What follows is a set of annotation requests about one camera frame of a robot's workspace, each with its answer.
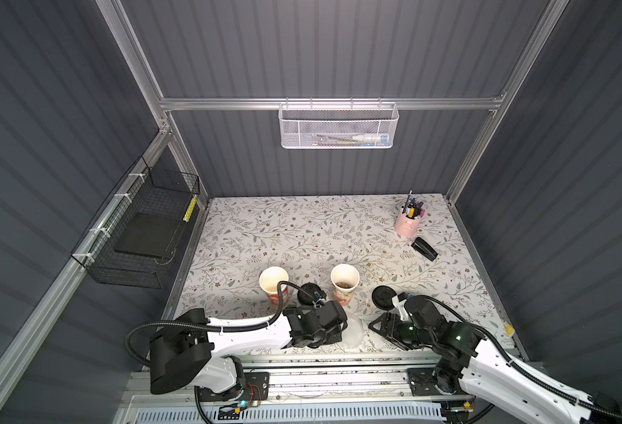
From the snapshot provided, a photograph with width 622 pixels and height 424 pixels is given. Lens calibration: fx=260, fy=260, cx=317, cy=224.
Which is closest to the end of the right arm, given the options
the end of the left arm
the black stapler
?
the end of the left arm

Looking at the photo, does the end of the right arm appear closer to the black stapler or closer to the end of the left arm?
the end of the left arm

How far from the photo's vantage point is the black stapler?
3.31 feet
